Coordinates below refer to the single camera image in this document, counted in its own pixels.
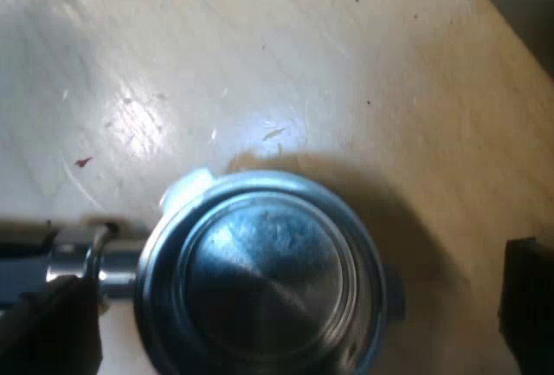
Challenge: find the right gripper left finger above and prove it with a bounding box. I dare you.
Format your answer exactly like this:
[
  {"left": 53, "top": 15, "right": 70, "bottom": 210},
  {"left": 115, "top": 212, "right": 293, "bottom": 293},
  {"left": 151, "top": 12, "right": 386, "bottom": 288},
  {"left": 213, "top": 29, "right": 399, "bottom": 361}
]
[{"left": 0, "top": 275, "right": 104, "bottom": 375}]

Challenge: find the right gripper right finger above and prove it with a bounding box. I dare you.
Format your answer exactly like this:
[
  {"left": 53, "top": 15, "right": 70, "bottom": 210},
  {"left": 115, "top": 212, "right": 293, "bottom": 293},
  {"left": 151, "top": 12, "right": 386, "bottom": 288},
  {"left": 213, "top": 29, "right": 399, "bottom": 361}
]
[{"left": 496, "top": 235, "right": 554, "bottom": 375}]

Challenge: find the filter holder with red-ended handle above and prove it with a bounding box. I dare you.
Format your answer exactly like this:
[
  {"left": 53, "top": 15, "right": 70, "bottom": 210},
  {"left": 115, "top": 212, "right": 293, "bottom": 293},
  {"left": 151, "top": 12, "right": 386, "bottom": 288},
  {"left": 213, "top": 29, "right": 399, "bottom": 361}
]
[{"left": 0, "top": 167, "right": 409, "bottom": 375}]

